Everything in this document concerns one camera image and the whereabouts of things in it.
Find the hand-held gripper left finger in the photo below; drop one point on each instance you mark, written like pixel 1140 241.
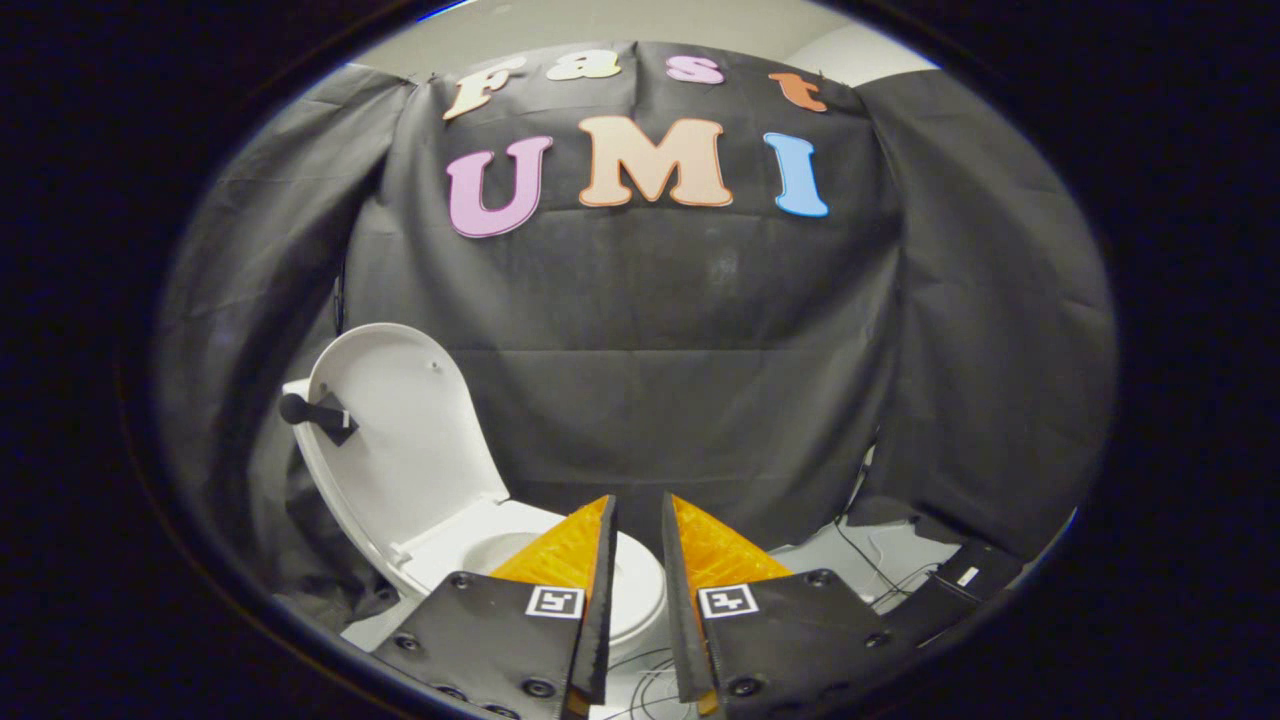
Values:
pixel 598 620

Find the white toilet lid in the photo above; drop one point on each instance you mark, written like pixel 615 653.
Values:
pixel 410 450

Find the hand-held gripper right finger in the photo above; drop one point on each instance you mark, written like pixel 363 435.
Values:
pixel 680 620

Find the white toilet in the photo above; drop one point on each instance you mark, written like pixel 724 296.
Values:
pixel 455 545

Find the black backdrop cloth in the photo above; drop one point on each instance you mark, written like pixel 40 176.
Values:
pixel 700 350

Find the black electronic box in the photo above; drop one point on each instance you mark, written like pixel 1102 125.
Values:
pixel 975 575

